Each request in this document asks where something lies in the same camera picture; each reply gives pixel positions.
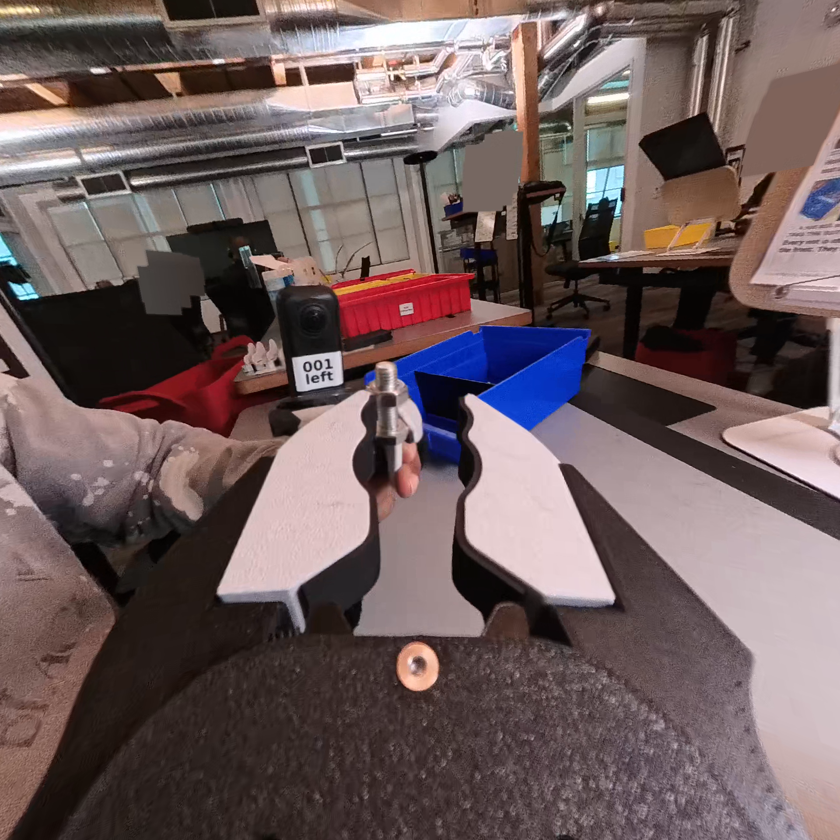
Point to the silver hex nut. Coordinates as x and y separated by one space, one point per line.
387 392

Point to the black monitor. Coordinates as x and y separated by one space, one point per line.
210 239

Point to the black flat mat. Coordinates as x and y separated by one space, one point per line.
656 400

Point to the black bin divider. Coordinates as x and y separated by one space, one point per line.
446 394

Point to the white wipes canister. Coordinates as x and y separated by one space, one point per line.
270 285

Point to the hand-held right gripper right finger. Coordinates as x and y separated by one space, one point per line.
531 525

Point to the red tote bag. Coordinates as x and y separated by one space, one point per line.
190 394

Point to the wooden support post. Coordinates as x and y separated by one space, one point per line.
528 98

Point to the black flag panel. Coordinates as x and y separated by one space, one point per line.
682 148

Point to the red plastic crate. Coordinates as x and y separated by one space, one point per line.
407 305

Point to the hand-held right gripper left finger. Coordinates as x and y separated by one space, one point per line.
302 512

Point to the blue plastic bin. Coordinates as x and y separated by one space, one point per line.
538 367

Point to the person's left forearm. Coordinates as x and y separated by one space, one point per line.
131 472

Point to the white carton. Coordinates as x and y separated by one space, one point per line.
305 270

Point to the black floor lamp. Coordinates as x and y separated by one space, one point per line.
420 157

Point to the person's left hand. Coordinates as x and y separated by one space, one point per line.
407 472

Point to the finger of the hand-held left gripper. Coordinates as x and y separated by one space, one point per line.
413 423

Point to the small white air vent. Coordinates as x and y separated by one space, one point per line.
325 154
103 184

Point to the wooden top desk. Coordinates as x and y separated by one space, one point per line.
656 259

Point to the large white air vent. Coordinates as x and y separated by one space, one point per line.
210 8

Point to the silver ventilation duct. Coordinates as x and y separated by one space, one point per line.
164 124
98 43

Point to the large black screen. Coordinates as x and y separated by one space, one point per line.
85 341

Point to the black office chair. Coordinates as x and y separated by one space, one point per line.
594 229

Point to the small yellow bin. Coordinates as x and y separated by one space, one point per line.
663 236

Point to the black floor stand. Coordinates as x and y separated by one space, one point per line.
525 249

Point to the printed instruction sheet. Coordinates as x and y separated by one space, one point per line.
814 249

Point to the silver hex bolt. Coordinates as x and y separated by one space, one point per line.
387 420

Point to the small wooden board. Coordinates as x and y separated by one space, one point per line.
699 197

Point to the dark red ottoman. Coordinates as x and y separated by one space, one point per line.
695 358

